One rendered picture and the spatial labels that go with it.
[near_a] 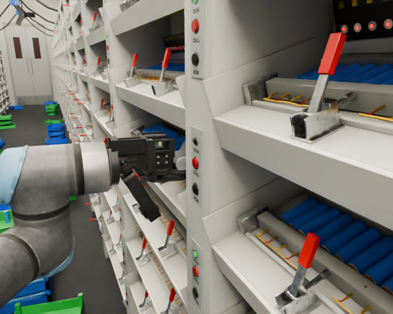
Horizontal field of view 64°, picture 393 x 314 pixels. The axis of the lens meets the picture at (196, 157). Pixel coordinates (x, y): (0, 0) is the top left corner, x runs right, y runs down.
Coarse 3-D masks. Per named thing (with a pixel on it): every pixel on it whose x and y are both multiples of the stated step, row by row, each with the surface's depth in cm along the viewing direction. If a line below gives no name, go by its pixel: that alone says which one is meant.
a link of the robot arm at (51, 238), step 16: (64, 208) 53; (16, 224) 51; (32, 224) 50; (48, 224) 51; (64, 224) 53; (32, 240) 49; (48, 240) 51; (64, 240) 54; (48, 256) 50; (64, 256) 55; (48, 272) 53
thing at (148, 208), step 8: (120, 176) 58; (128, 176) 57; (136, 176) 57; (128, 184) 57; (136, 184) 58; (136, 192) 58; (144, 192) 59; (136, 200) 59; (144, 200) 59; (152, 200) 62; (144, 208) 60; (152, 208) 60; (144, 216) 61; (152, 216) 61
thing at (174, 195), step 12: (144, 120) 110; (156, 120) 112; (120, 132) 108; (132, 132) 108; (156, 192) 76; (168, 192) 67; (180, 192) 65; (168, 204) 67; (180, 204) 61; (180, 216) 60
